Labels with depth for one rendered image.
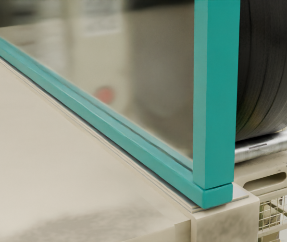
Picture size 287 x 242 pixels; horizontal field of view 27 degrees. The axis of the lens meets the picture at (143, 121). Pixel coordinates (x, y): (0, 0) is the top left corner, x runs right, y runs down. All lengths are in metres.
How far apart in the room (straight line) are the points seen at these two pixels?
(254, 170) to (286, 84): 0.25
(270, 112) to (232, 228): 0.88
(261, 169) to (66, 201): 1.02
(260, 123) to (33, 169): 0.88
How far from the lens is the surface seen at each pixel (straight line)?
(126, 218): 0.32
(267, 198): 1.37
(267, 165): 1.35
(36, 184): 0.36
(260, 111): 1.18
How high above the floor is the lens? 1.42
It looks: 20 degrees down
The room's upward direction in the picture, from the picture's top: 1 degrees counter-clockwise
